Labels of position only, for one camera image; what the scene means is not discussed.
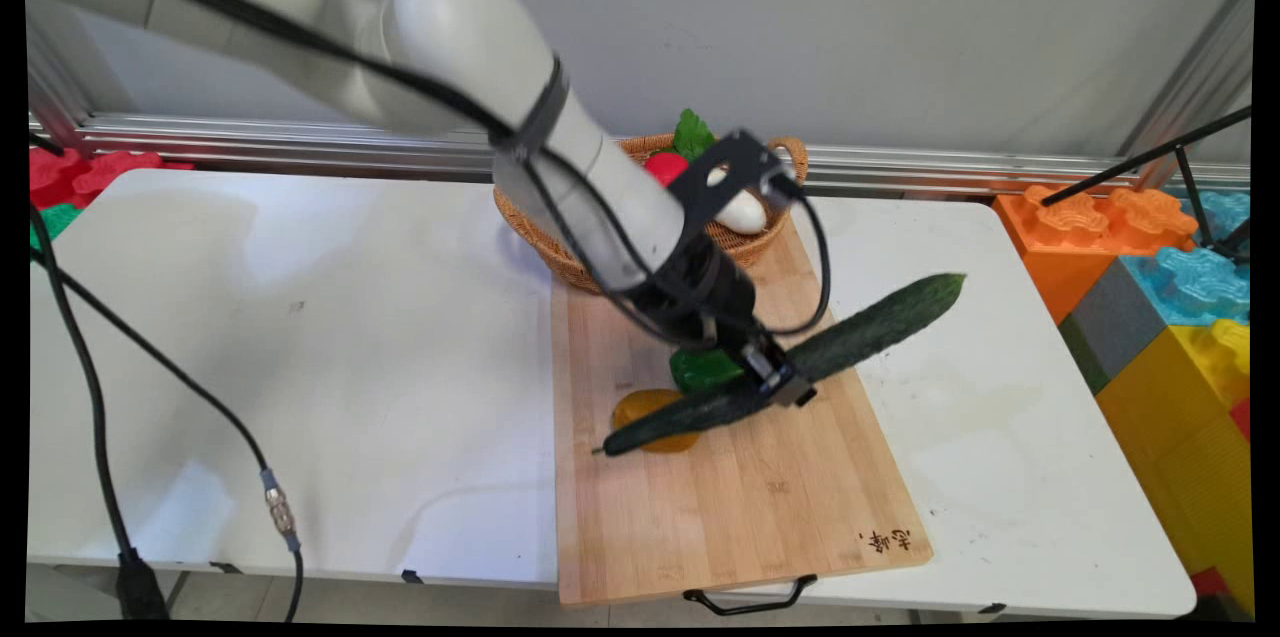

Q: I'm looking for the woven wicker basket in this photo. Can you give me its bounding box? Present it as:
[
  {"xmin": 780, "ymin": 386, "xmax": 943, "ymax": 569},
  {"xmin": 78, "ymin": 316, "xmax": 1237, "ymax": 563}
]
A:
[{"xmin": 493, "ymin": 132, "xmax": 810, "ymax": 296}]

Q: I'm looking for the blue foam block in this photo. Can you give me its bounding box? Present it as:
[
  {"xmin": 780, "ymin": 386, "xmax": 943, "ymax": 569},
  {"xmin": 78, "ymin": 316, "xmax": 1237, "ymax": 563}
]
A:
[{"xmin": 1118, "ymin": 189, "xmax": 1252, "ymax": 329}]

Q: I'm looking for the long green cucumber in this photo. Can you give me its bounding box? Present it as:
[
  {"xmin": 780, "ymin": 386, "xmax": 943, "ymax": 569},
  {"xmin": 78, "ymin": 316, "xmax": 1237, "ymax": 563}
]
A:
[{"xmin": 591, "ymin": 272, "xmax": 968, "ymax": 459}]

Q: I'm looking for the gray foam block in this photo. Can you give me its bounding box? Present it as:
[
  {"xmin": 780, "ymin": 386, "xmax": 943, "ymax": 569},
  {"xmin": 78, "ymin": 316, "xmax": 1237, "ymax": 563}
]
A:
[{"xmin": 1057, "ymin": 257, "xmax": 1167, "ymax": 396}]

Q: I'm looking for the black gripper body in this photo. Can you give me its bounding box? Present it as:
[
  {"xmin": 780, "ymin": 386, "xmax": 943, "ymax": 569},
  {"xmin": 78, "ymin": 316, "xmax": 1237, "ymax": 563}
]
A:
[{"xmin": 630, "ymin": 242, "xmax": 791, "ymax": 380}]

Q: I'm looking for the green foam block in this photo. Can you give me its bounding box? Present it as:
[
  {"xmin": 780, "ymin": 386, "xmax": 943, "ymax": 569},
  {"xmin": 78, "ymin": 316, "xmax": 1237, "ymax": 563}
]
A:
[{"xmin": 28, "ymin": 202, "xmax": 84, "ymax": 253}]

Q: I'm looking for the thick black power cable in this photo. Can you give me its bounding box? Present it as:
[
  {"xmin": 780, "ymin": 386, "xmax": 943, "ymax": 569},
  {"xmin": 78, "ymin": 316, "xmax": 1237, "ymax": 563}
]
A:
[{"xmin": 28, "ymin": 200, "xmax": 173, "ymax": 620}]

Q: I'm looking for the black cable with metal connector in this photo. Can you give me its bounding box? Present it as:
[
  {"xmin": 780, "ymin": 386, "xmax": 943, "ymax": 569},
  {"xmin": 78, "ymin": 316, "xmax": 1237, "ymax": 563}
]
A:
[{"xmin": 28, "ymin": 245, "xmax": 306, "ymax": 623}]

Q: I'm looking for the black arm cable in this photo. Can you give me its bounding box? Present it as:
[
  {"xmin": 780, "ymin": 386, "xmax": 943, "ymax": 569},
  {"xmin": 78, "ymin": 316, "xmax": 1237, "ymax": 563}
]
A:
[{"xmin": 40, "ymin": 0, "xmax": 833, "ymax": 350}]

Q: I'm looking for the green toy bell pepper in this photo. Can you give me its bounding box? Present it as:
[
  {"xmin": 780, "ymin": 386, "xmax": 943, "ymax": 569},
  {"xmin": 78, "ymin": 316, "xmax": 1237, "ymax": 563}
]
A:
[{"xmin": 668, "ymin": 346, "xmax": 747, "ymax": 395}]

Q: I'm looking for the wooden cutting board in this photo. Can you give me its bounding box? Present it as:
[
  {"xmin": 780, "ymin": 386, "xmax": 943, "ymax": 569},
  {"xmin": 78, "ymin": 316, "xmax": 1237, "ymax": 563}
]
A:
[{"xmin": 551, "ymin": 215, "xmax": 934, "ymax": 608}]

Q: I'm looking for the green toy leaf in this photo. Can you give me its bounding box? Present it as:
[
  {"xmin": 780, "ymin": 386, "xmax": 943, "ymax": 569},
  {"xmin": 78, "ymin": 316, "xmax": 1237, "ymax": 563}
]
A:
[{"xmin": 672, "ymin": 108, "xmax": 718, "ymax": 164}]

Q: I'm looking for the yellow toy bell pepper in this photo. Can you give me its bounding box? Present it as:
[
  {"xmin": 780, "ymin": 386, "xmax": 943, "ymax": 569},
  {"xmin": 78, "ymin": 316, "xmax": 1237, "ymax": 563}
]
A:
[{"xmin": 611, "ymin": 388, "xmax": 702, "ymax": 454}]

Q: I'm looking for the red toy tomato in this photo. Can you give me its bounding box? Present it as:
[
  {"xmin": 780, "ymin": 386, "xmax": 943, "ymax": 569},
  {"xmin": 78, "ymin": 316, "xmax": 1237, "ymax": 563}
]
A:
[{"xmin": 645, "ymin": 152, "xmax": 691, "ymax": 189}]

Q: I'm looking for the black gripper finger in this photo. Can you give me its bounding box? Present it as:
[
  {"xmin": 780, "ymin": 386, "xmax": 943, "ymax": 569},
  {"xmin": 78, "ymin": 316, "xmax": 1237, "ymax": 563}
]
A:
[
  {"xmin": 762, "ymin": 375, "xmax": 818, "ymax": 410},
  {"xmin": 742, "ymin": 337, "xmax": 796, "ymax": 394}
]

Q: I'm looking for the aluminium wall rail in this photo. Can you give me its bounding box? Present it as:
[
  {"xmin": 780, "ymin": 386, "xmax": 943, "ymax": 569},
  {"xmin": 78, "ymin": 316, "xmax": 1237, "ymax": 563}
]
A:
[{"xmin": 28, "ymin": 112, "xmax": 1252, "ymax": 199}]

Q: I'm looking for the black tripod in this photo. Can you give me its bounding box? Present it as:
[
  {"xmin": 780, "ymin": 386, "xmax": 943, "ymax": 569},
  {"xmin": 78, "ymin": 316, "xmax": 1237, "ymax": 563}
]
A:
[{"xmin": 1040, "ymin": 104, "xmax": 1254, "ymax": 264}]

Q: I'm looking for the orange foam block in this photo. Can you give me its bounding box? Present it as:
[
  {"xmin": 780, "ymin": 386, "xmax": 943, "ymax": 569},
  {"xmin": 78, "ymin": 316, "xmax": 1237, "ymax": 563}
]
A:
[{"xmin": 992, "ymin": 183, "xmax": 1199, "ymax": 326}]

